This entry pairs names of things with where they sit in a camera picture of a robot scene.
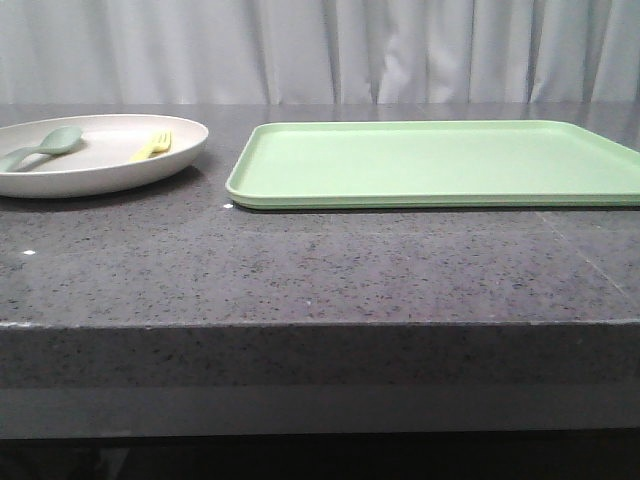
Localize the yellow plastic fork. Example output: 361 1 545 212
129 130 172 162

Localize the light green plastic tray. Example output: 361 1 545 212
226 120 639 210

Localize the teal green plastic spoon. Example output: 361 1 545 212
1 126 83 172

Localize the white pleated curtain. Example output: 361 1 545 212
1 1 639 104

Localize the white round plate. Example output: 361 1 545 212
1 114 209 198

